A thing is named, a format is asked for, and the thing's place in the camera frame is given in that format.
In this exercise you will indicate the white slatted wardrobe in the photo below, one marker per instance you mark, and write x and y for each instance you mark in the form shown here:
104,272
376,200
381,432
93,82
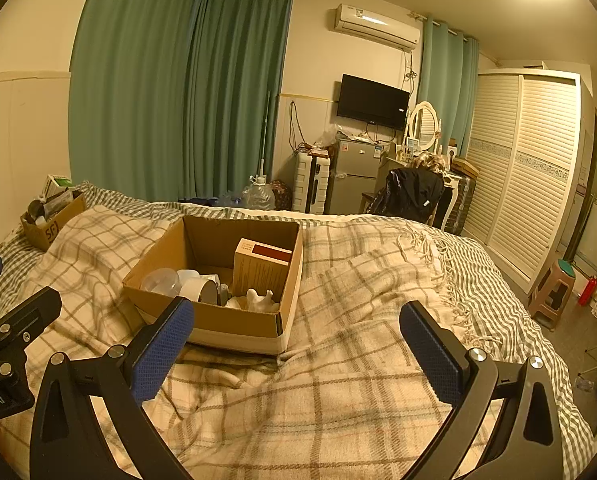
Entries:
523,175

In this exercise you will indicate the black jacket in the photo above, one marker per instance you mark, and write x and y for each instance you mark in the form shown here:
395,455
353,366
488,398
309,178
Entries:
408,192

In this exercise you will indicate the dark patterned bag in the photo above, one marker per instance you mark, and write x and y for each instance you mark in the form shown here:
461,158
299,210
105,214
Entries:
281,195

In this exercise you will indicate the clear plastic bag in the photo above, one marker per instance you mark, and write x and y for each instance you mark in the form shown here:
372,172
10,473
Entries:
327,138

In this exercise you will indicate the white figurine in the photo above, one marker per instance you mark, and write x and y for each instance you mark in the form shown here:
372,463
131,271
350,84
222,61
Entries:
261,300

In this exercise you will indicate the red fire extinguisher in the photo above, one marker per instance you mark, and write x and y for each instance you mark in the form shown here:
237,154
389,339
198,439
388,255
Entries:
588,291

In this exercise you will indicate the clear water jug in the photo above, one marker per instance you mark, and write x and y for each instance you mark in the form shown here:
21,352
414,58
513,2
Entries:
258,195

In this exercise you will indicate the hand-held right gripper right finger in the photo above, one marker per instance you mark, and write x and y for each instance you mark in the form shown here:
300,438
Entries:
431,355

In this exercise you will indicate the wide green curtain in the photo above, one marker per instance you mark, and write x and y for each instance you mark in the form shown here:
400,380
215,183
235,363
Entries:
128,85

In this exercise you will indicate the clear plastic bottle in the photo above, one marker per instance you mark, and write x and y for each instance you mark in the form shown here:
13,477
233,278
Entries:
159,281

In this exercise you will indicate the white suitcase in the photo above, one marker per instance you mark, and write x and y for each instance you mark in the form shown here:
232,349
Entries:
311,182

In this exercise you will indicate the silver fridge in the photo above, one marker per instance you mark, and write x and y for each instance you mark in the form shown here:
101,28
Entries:
353,180

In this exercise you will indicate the pale teal curtain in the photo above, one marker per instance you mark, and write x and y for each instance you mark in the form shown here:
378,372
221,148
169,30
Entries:
446,65

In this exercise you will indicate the large cardboard box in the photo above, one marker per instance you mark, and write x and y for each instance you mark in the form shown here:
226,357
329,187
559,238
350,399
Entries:
248,327

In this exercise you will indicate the beige plaid blanket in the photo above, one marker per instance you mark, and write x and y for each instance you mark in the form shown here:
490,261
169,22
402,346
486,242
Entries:
358,310

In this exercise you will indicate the white green carton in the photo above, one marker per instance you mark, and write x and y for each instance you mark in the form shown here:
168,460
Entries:
58,186

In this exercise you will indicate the plastic stool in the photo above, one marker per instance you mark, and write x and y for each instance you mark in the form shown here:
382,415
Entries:
553,285

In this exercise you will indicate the small cardboard box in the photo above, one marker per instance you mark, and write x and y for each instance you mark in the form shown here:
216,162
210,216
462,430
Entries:
53,232

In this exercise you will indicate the tan plush toy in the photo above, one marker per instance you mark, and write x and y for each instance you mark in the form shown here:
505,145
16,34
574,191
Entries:
428,162

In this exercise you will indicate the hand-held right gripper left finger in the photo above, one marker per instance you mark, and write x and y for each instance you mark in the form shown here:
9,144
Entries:
161,352

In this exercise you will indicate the white pole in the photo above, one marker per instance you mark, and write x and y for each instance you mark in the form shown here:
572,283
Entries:
264,135

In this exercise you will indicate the white tape roll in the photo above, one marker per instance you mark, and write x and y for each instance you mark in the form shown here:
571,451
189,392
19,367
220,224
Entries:
192,291

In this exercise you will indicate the white air conditioner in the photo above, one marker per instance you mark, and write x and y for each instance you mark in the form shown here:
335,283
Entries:
376,25

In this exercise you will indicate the beige carton with red label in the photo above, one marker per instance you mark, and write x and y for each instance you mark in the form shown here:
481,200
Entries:
258,272

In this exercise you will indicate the white oval mirror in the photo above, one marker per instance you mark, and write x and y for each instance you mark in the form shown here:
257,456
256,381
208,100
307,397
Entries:
423,122

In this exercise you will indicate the black wall television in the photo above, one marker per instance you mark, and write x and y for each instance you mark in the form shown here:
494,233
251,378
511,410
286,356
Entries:
373,102

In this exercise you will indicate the brown suitcase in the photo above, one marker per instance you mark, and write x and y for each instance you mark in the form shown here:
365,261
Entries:
463,195

